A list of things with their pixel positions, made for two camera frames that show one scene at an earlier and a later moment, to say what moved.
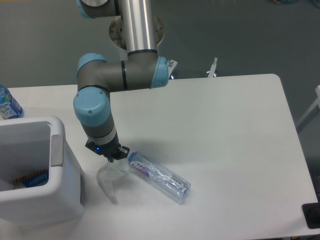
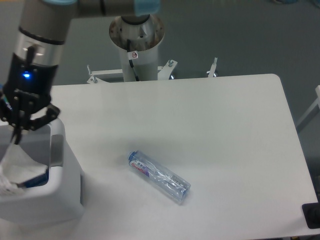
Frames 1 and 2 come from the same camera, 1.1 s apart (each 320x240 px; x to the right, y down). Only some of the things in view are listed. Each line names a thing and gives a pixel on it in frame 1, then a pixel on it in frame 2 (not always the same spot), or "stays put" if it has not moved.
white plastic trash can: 28,145 stays put
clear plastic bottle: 162,176 stays put
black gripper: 113,149 -> 28,88
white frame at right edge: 316,103 stays put
